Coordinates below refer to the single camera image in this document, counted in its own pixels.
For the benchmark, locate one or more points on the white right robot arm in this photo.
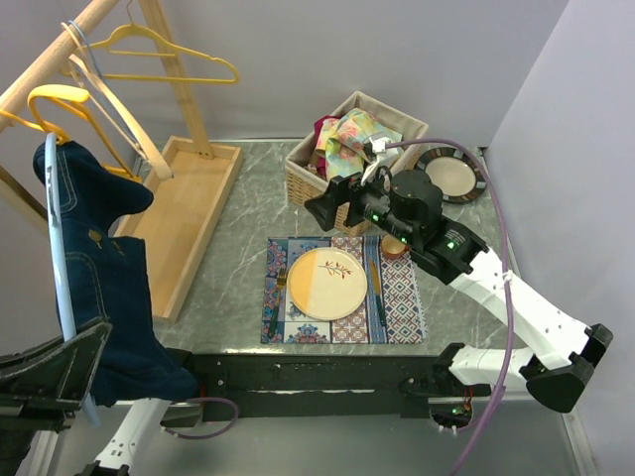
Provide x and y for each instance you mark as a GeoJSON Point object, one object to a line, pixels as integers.
{"type": "Point", "coordinates": [560, 353]}

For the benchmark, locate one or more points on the blue wire hanger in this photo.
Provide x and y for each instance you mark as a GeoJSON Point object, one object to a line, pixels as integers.
{"type": "Point", "coordinates": [86, 68]}

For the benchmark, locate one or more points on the wooden clothes rack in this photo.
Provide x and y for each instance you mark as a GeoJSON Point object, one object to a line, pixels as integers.
{"type": "Point", "coordinates": [178, 225]}

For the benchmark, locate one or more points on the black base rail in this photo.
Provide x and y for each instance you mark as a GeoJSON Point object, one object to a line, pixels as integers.
{"type": "Point", "coordinates": [279, 385]}

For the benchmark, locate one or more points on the orange cup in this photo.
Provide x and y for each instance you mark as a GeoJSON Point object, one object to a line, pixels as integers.
{"type": "Point", "coordinates": [392, 248]}

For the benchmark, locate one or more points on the light blue wide hanger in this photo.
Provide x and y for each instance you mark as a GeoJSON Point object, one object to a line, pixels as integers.
{"type": "Point", "coordinates": [56, 238]}

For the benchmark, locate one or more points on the dark denim skirt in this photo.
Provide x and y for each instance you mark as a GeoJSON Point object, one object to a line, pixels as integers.
{"type": "Point", "coordinates": [108, 278]}

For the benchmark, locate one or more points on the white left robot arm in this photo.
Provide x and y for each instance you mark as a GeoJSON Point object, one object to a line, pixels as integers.
{"type": "Point", "coordinates": [123, 450]}

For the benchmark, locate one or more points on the aluminium frame rail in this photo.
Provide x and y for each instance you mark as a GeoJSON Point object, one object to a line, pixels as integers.
{"type": "Point", "coordinates": [521, 439]}

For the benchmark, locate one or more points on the patterned placemat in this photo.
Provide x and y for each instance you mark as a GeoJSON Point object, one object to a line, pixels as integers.
{"type": "Point", "coordinates": [400, 295]}

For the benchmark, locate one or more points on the pastel floral skirt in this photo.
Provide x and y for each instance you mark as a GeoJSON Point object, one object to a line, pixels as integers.
{"type": "Point", "coordinates": [344, 152]}

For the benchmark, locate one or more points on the striped rim dark plate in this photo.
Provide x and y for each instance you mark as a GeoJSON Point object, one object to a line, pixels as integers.
{"type": "Point", "coordinates": [450, 169]}

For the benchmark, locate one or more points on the magenta pleated skirt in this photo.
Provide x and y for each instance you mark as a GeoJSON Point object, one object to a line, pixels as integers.
{"type": "Point", "coordinates": [324, 129]}

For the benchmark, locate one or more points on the gold fork green handle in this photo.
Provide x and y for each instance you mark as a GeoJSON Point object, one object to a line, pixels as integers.
{"type": "Point", "coordinates": [280, 286]}

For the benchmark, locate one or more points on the cream wooden hanger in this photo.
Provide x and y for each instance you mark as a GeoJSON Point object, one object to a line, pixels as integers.
{"type": "Point", "coordinates": [153, 157]}

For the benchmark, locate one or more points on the yellow plastic hanger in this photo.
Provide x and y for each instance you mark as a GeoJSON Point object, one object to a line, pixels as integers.
{"type": "Point", "coordinates": [167, 51]}

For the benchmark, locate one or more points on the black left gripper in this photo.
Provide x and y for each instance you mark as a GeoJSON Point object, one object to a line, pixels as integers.
{"type": "Point", "coordinates": [50, 379]}

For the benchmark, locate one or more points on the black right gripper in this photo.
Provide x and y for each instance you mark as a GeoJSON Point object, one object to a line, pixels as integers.
{"type": "Point", "coordinates": [337, 191]}

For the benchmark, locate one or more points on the yellow cream dinner plate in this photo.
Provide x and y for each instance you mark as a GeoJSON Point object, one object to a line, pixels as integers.
{"type": "Point", "coordinates": [327, 284]}

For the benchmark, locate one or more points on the gold knife green handle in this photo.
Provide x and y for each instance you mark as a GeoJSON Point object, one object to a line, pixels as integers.
{"type": "Point", "coordinates": [376, 284]}

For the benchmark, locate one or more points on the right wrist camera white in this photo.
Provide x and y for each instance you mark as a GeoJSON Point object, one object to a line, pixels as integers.
{"type": "Point", "coordinates": [378, 154]}

